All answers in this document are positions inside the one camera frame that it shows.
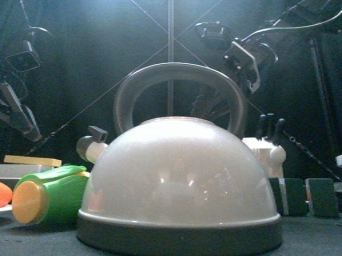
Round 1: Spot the yellow egg block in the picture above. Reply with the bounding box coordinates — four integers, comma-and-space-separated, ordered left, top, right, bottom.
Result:
3, 154, 63, 168

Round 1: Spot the white toy knife block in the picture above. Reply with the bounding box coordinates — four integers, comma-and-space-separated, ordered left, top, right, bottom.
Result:
241, 136, 287, 179

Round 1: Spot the green and orange toy cup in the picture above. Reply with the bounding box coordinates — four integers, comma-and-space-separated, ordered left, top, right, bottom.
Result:
11, 164, 92, 226

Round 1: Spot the green sushi roll piece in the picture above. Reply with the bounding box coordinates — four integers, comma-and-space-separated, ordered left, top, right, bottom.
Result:
306, 177, 341, 219
269, 177, 310, 217

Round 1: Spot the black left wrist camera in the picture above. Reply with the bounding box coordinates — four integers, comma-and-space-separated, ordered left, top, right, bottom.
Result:
4, 49, 43, 74

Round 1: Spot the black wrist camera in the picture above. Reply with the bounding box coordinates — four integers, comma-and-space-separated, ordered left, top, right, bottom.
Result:
4, 49, 43, 74
194, 21, 235, 46

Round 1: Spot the black handled toy knife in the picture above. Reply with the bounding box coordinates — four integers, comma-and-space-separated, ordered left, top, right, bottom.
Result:
271, 118, 287, 146
255, 114, 269, 141
266, 113, 277, 139

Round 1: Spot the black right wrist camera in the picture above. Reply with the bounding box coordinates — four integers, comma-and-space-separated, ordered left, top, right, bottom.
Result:
194, 21, 235, 46

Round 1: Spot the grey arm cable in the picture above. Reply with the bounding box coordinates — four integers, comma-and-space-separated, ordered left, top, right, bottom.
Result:
242, 9, 342, 43

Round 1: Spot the black vertical frame post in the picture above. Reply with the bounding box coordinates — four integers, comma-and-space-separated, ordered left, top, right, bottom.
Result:
311, 36, 333, 174

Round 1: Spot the vertical metal frame rod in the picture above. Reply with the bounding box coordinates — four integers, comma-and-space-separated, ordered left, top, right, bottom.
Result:
166, 0, 176, 118

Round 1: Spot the white kettle grey handle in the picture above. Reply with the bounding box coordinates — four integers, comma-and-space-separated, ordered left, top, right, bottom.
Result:
75, 61, 285, 256

